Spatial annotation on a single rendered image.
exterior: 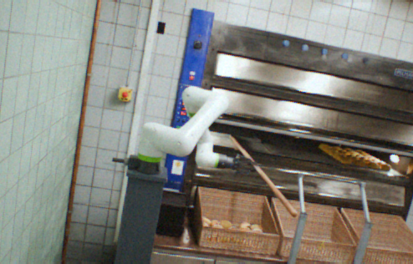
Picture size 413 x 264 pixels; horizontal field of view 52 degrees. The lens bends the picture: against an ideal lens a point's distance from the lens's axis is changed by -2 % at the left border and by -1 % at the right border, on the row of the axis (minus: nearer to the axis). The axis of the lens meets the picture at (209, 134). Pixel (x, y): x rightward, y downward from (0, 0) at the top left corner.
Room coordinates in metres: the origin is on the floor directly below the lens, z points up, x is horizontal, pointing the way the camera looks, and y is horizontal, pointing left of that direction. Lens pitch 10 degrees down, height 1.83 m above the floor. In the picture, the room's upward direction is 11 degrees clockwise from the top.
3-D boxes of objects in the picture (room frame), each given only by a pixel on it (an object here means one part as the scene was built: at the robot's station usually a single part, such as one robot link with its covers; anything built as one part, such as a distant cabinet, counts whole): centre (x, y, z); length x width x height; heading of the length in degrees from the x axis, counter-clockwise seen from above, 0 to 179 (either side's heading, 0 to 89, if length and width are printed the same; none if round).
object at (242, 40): (3.34, -0.82, 1.99); 1.80 x 0.08 x 0.21; 98
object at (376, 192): (3.31, -0.82, 1.02); 1.79 x 0.11 x 0.19; 98
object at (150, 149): (2.14, 0.27, 1.36); 0.16 x 0.13 x 0.19; 66
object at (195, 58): (4.08, 0.35, 1.07); 1.93 x 0.16 x 2.15; 8
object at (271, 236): (2.97, -0.30, 0.72); 0.56 x 0.49 x 0.28; 100
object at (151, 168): (2.13, 0.34, 1.23); 0.26 x 0.15 x 0.06; 99
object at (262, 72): (3.31, -0.82, 1.80); 1.79 x 0.11 x 0.19; 98
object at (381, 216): (3.14, -1.48, 0.72); 0.56 x 0.49 x 0.28; 99
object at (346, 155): (3.83, -1.33, 1.21); 0.61 x 0.48 x 0.06; 8
